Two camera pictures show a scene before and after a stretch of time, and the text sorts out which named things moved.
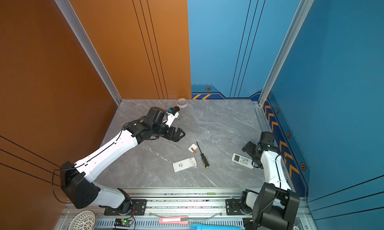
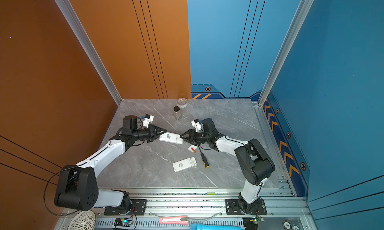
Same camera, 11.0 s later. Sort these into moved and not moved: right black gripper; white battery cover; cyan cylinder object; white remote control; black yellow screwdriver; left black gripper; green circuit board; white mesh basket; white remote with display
Moved: left black gripper; right black gripper; white remote with display
Not moved: white battery cover; black yellow screwdriver; white mesh basket; cyan cylinder object; white remote control; green circuit board
